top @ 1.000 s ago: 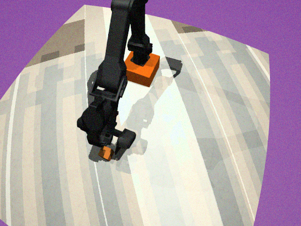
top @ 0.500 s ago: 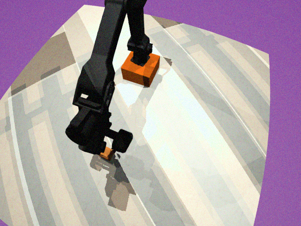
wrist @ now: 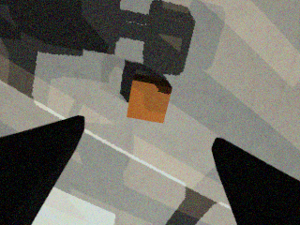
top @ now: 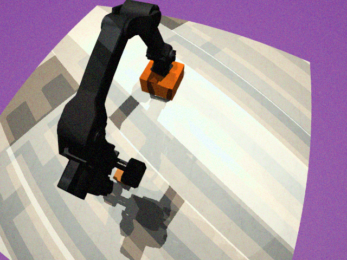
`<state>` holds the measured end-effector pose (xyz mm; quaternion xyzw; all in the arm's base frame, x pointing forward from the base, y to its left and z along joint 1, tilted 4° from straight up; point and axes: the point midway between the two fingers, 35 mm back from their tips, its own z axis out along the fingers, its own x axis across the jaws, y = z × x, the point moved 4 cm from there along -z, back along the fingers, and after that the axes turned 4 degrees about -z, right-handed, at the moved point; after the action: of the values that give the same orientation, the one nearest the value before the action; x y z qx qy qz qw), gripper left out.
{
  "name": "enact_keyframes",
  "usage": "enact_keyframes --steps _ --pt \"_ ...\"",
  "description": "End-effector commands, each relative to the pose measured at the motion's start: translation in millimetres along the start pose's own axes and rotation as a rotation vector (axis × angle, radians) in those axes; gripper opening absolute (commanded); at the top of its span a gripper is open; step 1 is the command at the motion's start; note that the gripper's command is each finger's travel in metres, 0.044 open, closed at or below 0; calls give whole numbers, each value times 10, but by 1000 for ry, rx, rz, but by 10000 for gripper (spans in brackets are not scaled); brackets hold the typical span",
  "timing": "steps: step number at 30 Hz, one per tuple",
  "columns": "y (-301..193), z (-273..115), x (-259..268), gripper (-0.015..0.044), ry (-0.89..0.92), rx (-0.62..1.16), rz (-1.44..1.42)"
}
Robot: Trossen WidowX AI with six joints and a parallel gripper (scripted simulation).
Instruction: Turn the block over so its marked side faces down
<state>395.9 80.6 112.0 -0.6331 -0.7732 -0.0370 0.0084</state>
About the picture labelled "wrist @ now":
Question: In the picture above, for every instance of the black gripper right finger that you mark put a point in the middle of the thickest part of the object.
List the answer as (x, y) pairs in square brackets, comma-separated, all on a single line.
[(259, 194)]

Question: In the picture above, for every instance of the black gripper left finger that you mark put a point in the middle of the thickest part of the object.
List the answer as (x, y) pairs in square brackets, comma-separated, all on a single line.
[(31, 162)]

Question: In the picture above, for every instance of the orange block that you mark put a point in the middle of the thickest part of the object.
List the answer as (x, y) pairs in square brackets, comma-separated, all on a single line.
[(149, 98)]

